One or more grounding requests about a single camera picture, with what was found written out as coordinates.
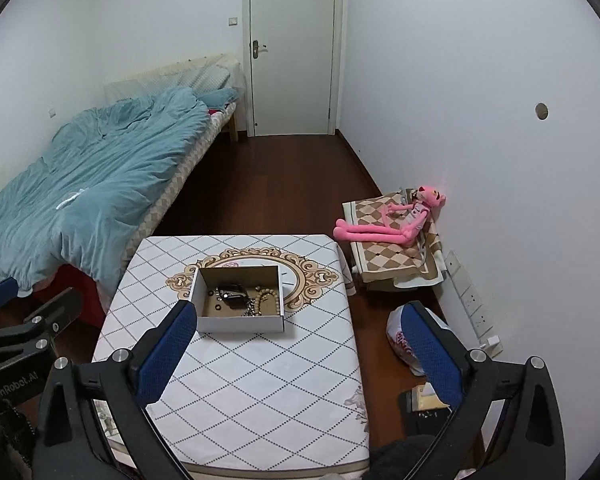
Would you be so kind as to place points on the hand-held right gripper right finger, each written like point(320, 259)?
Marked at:
point(432, 355)

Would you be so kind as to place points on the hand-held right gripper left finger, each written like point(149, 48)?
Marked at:
point(164, 357)

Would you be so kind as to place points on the cardboard box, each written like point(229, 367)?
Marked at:
point(240, 324)

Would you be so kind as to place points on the black smartwatch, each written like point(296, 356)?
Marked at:
point(231, 294)

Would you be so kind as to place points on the white plastic bag red print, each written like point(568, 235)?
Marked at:
point(400, 340)

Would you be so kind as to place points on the yellow tissue pack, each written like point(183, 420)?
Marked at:
point(425, 400)

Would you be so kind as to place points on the white plug charger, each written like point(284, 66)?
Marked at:
point(491, 343)

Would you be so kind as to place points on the black flat box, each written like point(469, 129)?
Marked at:
point(422, 422)

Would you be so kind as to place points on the white diamond patterned tablecloth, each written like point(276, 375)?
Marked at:
point(260, 385)

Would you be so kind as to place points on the folded brown checkered blanket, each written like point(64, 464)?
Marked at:
point(387, 262)

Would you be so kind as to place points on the pink panther plush toy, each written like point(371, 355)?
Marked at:
point(375, 232)

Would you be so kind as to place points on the bed with checkered sheet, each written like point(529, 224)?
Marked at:
point(180, 180)

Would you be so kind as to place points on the white pillow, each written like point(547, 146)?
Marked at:
point(215, 72)

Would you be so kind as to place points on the white door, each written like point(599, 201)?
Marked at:
point(292, 45)

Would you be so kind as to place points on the white wall socket row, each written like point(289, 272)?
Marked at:
point(472, 300)

